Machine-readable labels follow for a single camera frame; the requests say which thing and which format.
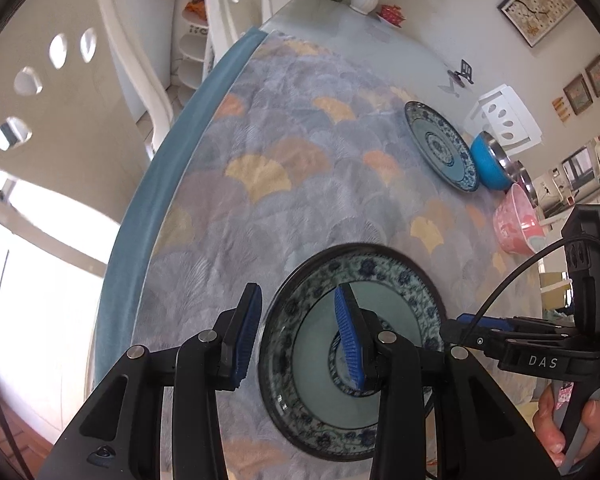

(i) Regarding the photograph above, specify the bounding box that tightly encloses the right hand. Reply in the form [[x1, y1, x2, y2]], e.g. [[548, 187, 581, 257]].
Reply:
[[531, 383, 600, 468]]

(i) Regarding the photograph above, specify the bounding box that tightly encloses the fan-pattern tablecloth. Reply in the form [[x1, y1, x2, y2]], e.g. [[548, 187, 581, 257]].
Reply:
[[92, 27, 546, 480]]

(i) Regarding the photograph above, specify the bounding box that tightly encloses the small framed picture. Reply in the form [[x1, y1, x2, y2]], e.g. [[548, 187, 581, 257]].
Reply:
[[564, 74, 593, 116], [585, 55, 600, 98]]

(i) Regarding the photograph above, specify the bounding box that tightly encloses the white chair at head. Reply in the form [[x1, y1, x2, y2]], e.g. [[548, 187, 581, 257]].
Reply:
[[202, 0, 275, 57]]

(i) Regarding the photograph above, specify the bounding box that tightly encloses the small framed picture right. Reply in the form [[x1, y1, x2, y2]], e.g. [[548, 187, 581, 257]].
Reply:
[[585, 55, 600, 98]]

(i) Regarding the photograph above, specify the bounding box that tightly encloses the magenta steel bowl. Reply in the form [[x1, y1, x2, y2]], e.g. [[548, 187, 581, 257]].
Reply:
[[513, 160, 539, 207]]

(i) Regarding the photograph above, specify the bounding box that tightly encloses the large framed picture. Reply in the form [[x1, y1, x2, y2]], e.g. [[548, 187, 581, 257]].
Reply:
[[498, 0, 577, 48]]

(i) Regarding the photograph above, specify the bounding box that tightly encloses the white chair far side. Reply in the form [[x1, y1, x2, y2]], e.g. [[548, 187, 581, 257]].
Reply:
[[464, 84, 542, 156]]

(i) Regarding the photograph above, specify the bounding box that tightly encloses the pink ceramic bowl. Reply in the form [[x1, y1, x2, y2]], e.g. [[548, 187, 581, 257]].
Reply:
[[492, 183, 546, 256]]

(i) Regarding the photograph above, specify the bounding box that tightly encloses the blue steel bowl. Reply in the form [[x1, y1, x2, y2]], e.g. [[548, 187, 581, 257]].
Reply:
[[470, 131, 516, 192]]

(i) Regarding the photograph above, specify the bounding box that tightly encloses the black phone stand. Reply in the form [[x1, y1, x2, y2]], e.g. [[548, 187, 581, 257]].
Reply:
[[448, 58, 475, 88]]

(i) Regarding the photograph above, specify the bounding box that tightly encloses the small framed picture left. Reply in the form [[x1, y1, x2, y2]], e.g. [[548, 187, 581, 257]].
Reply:
[[564, 74, 593, 116]]

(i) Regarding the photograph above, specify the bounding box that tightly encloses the blue floral plate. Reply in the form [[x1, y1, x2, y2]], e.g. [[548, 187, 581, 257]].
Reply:
[[258, 243, 446, 462], [404, 101, 480, 193]]

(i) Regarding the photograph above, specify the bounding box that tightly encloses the white corner shelf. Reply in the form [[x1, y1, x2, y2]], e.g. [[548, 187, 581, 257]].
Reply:
[[171, 0, 210, 104]]

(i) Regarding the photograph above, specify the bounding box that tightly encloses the white chair near left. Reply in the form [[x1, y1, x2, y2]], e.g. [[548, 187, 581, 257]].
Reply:
[[0, 0, 173, 276]]

